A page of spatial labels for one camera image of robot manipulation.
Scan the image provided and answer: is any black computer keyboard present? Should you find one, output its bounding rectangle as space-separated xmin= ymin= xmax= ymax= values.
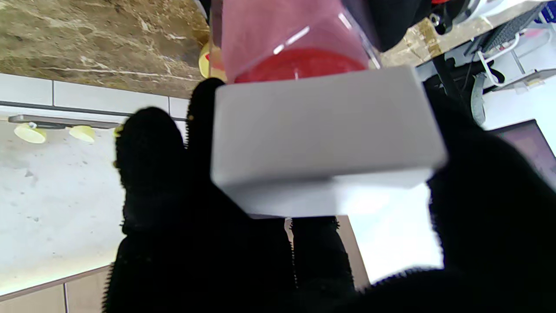
xmin=480 ymin=3 xmax=549 ymax=53

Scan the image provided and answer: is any pink jar with white lid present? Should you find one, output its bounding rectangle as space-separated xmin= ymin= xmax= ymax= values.
xmin=211 ymin=65 xmax=448 ymax=218

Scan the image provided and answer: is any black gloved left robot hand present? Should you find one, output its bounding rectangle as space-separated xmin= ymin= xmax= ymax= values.
xmin=367 ymin=0 xmax=435 ymax=53

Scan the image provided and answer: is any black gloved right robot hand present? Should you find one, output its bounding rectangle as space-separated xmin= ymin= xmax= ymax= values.
xmin=102 ymin=78 xmax=556 ymax=313

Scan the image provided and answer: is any yellow plastic bowl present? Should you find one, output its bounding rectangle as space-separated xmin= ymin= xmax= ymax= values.
xmin=199 ymin=41 xmax=227 ymax=82

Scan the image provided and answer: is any dark wooden cutting board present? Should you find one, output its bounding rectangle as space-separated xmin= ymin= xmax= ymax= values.
xmin=8 ymin=114 xmax=131 ymax=130

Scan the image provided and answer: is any white counter with drawers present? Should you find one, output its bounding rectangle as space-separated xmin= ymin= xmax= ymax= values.
xmin=0 ymin=73 xmax=192 ymax=131

